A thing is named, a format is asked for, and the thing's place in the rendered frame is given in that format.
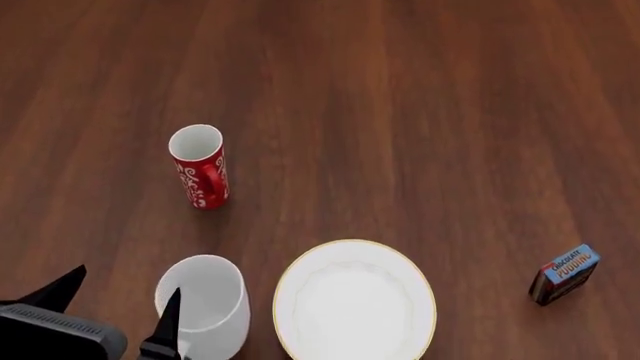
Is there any white gold-rimmed plate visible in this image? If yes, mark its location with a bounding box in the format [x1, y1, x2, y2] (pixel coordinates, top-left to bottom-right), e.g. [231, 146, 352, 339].
[272, 238, 438, 360]

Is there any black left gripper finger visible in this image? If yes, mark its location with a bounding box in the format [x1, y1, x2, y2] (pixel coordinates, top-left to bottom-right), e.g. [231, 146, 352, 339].
[139, 287, 182, 360]
[0, 264, 87, 314]

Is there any red patterned mug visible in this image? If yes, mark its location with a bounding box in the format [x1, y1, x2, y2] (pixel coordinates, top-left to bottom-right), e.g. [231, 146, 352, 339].
[167, 123, 231, 211]

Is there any chocolate pudding box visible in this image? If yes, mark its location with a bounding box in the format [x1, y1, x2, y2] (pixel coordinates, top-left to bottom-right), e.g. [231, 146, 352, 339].
[528, 243, 602, 307]

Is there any white mug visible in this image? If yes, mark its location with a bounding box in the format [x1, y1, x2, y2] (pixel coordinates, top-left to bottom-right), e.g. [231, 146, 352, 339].
[154, 254, 251, 360]

